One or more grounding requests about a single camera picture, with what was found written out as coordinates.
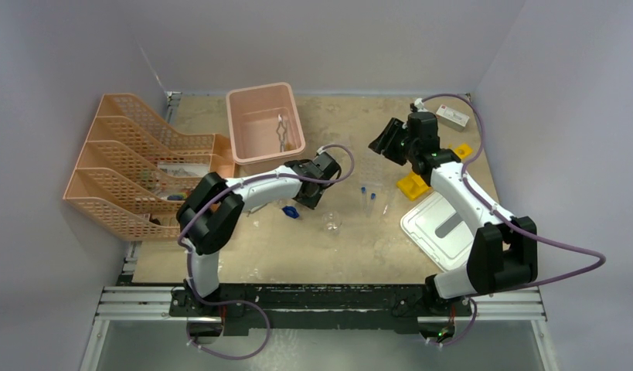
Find blue clamp clip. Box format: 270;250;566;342
281;206;300;220

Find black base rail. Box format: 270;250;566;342
93;282;547;339

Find small glass beaker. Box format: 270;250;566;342
322;211;342;235

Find pink plastic bin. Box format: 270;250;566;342
226;82;306;175

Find small white red box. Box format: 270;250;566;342
435;104;470;131

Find metal crucible tongs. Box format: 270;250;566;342
276;114;288;152

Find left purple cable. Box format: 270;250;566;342
178;144;356;360

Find white plastic tray lid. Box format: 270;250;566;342
400;189;502;271

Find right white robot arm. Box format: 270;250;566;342
369;112;538;315

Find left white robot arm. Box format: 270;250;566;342
176;151;342;316

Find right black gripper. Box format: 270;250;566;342
369;118;419;167

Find orange compartment organizer tray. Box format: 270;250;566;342
210;134;237;178

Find orange mesh file rack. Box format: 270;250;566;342
63;94;213;241

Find yellow test tube rack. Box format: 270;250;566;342
396;143;473;201

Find clear plastic tube rack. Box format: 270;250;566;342
355;149;384;187

